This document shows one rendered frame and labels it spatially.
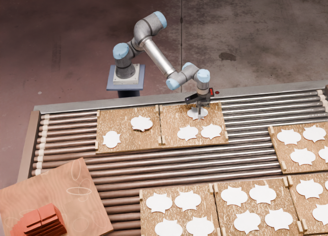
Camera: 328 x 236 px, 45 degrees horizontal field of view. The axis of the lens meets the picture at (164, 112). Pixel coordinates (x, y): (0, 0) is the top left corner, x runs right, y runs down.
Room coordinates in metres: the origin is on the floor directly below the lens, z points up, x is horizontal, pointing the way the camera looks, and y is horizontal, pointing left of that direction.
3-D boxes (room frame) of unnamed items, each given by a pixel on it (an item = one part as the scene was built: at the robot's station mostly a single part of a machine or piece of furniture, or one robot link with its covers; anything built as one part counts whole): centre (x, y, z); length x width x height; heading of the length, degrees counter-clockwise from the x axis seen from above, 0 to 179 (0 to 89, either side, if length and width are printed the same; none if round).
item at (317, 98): (1.84, -0.14, 0.90); 1.95 x 0.05 x 0.05; 92
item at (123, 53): (2.26, 0.27, 1.08); 0.13 x 0.12 x 0.14; 127
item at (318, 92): (1.89, -0.14, 0.90); 1.95 x 0.05 x 0.05; 92
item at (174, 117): (1.69, -0.18, 0.93); 0.41 x 0.35 x 0.02; 91
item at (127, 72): (2.26, 0.27, 0.96); 0.15 x 0.15 x 0.10
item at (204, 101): (1.77, -0.25, 1.08); 0.09 x 0.08 x 0.12; 91
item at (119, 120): (1.68, 0.24, 0.93); 0.41 x 0.35 x 0.02; 91
